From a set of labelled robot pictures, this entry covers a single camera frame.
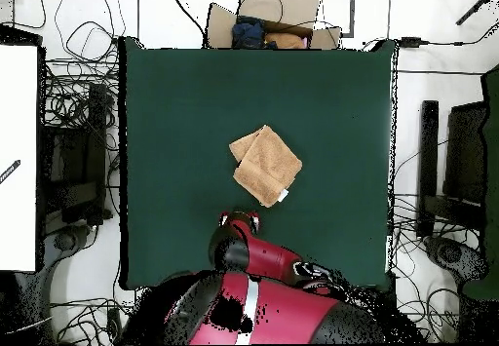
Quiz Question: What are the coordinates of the tan terry towel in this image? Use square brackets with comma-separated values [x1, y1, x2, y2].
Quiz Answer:
[228, 124, 304, 210]

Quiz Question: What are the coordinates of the orange cloth item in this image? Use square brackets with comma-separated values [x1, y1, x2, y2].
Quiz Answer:
[264, 31, 307, 50]

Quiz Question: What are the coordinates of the dark green table cloth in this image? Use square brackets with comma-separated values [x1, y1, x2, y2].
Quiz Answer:
[118, 36, 397, 290]

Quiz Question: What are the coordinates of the black power strip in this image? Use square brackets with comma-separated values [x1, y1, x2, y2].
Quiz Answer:
[106, 307, 123, 341]

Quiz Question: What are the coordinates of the dark blue garment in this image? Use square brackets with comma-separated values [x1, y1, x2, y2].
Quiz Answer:
[231, 15, 268, 50]

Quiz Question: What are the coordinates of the black upright bar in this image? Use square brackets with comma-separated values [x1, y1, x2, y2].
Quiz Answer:
[415, 99, 441, 240]

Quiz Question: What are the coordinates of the brown cardboard box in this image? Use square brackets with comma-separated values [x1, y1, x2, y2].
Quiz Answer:
[204, 0, 343, 51]

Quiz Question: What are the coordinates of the white board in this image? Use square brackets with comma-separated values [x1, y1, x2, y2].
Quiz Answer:
[0, 44, 39, 273]

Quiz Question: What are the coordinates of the green cloth drape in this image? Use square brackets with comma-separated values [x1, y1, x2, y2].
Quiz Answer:
[461, 62, 499, 300]

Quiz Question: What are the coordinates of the dark slim rod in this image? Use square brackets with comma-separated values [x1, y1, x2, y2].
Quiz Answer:
[454, 0, 498, 26]

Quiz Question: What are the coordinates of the black stand frame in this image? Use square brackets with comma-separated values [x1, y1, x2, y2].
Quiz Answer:
[40, 82, 114, 226]

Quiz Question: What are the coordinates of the black cable tangle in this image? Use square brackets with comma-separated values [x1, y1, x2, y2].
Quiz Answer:
[42, 0, 128, 129]
[50, 287, 130, 345]
[389, 193, 469, 343]

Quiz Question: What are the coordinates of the grey angled frame bar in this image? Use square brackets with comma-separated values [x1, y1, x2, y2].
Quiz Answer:
[338, 0, 357, 38]

